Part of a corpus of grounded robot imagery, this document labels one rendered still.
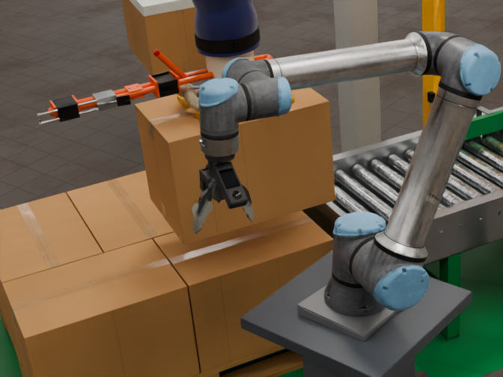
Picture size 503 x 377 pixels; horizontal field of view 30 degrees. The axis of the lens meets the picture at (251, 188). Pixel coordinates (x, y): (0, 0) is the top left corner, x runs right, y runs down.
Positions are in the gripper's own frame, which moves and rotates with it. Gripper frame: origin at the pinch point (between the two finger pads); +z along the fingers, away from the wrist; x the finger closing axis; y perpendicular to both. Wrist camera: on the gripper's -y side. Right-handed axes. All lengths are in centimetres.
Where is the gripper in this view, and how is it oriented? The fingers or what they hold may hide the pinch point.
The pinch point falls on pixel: (224, 229)
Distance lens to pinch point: 229.0
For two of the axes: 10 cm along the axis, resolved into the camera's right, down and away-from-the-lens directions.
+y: -4.0, -4.0, 8.2
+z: 0.1, 9.0, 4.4
